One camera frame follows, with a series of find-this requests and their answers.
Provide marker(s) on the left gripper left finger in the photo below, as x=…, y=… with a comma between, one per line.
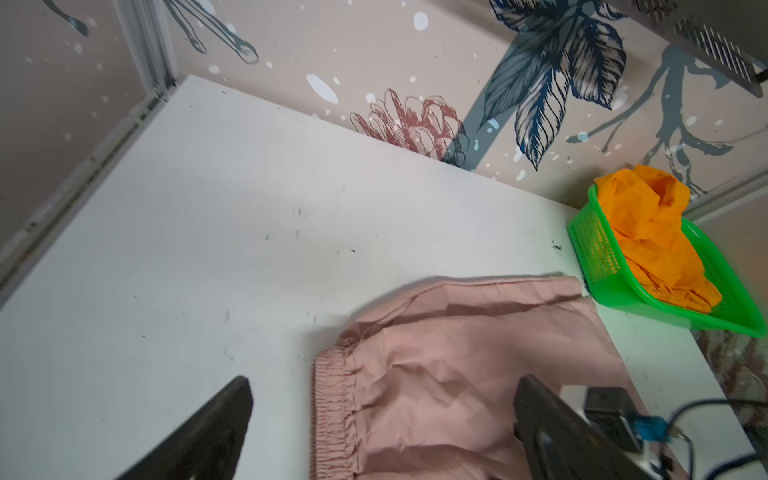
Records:
x=206, y=446

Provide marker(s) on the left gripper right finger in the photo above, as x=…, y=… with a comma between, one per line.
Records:
x=559, y=444

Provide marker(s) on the pink shorts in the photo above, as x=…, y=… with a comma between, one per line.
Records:
x=421, y=384

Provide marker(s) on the orange shorts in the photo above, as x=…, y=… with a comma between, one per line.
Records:
x=644, y=208

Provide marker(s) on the green plastic basket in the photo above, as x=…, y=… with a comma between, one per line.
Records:
x=612, y=284

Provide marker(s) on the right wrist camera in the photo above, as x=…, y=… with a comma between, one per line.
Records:
x=612, y=412

